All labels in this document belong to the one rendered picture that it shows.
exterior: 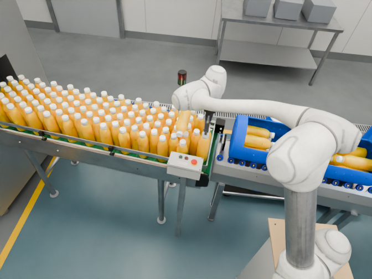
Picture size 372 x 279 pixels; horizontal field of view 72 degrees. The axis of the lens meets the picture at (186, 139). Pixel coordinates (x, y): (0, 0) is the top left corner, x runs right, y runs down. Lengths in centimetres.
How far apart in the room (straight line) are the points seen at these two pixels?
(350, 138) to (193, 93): 59
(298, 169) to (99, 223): 209
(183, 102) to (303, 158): 56
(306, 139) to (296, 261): 51
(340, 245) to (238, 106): 70
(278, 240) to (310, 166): 77
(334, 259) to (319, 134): 62
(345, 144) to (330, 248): 51
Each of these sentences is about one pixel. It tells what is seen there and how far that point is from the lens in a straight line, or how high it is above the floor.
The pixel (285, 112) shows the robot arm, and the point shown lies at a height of 170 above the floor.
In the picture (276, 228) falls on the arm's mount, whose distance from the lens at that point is 152.
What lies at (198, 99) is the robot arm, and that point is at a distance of 110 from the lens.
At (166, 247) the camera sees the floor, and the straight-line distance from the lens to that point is 243.
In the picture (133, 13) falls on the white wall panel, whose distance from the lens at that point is 486.
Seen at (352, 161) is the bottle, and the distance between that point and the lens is 182.
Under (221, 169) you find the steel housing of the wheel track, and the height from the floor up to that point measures 88.
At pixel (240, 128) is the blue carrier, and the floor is 122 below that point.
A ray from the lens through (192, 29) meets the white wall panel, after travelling 479.
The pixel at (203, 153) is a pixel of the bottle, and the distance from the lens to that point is 157.
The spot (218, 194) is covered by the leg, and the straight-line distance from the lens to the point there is 213.
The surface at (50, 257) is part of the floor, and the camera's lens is 259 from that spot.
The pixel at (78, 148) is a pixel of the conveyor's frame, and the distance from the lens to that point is 192.
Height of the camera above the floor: 230
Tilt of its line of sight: 48 degrees down
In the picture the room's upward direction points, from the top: 6 degrees clockwise
